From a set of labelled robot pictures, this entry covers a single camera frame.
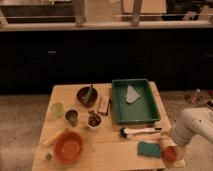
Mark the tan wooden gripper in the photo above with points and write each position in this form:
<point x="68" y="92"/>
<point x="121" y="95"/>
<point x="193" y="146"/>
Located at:
<point x="164" y="143"/>

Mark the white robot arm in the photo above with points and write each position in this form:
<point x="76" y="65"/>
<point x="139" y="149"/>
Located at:
<point x="191" y="122"/>

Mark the green utensil in bowl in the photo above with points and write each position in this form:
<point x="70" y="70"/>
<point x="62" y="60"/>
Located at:
<point x="87" y="96"/>

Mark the dark brown bowl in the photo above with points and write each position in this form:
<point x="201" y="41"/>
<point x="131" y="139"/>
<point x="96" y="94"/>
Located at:
<point x="81" y="96"/>

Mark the red bowl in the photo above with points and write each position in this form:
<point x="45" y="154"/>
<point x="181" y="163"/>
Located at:
<point x="68" y="147"/>

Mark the green sponge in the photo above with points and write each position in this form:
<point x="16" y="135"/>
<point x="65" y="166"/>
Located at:
<point x="149" y="149"/>

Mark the green plastic tray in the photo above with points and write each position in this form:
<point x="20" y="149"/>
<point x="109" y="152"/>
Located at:
<point x="143" y="111"/>

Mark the grey folded cloth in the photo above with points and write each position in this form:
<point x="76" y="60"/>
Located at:
<point x="131" y="95"/>

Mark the wooden block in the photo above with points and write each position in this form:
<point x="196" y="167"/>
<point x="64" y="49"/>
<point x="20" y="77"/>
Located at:
<point x="104" y="105"/>

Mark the white cup with red contents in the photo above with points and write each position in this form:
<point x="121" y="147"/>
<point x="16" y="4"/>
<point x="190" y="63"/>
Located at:
<point x="93" y="121"/>

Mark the dark metal cup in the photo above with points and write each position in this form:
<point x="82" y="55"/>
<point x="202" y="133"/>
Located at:
<point x="72" y="117"/>

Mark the light green cup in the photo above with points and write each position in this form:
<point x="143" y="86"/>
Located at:
<point x="57" y="109"/>

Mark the yellow banana shaped object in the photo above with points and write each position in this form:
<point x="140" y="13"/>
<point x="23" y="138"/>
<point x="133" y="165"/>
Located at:
<point x="51" y="140"/>

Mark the small grey object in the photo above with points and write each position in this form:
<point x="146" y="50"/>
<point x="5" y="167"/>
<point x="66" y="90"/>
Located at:
<point x="48" y="156"/>

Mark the white handled dish brush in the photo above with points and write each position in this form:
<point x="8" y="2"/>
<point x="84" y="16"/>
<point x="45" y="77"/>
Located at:
<point x="129" y="133"/>

